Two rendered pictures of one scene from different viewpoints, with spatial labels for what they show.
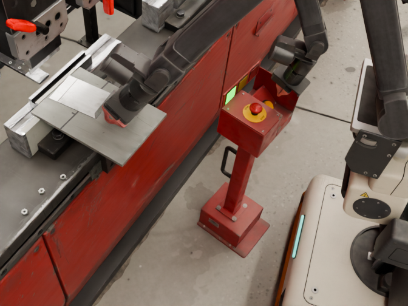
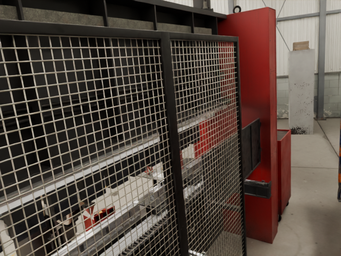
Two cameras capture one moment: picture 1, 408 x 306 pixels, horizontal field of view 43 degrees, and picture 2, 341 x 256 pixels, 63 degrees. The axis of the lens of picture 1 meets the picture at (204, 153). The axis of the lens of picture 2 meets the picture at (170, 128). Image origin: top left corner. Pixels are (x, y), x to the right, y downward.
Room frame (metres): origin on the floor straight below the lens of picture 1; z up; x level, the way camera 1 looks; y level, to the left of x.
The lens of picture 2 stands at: (2.93, 0.87, 1.89)
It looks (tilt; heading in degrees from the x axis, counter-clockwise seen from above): 13 degrees down; 191
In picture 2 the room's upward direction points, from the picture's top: 6 degrees counter-clockwise
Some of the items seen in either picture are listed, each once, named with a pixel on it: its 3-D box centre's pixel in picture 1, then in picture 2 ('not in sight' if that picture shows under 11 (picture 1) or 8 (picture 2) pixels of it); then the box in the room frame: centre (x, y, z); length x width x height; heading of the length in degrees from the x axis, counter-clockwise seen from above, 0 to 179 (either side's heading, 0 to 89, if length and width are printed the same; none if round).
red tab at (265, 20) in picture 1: (266, 19); not in sight; (1.69, -0.17, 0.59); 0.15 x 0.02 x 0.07; 156
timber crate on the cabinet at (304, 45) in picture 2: not in sight; (301, 45); (-4.37, 2.74, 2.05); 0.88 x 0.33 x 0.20; 170
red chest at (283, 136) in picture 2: not in sight; (264, 172); (-0.41, 1.32, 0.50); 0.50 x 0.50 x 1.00; 66
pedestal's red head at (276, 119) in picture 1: (258, 108); (100, 218); (1.06, -0.15, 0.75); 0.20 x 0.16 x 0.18; 150
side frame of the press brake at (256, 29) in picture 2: not in sight; (232, 131); (-0.01, 0.95, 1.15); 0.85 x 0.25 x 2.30; 66
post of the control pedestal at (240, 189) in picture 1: (241, 171); not in sight; (1.06, -0.15, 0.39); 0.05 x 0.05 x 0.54; 60
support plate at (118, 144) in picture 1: (99, 113); (154, 173); (0.75, 0.26, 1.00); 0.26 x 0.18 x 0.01; 66
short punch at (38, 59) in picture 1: (41, 46); not in sight; (0.81, 0.39, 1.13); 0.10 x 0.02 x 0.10; 156
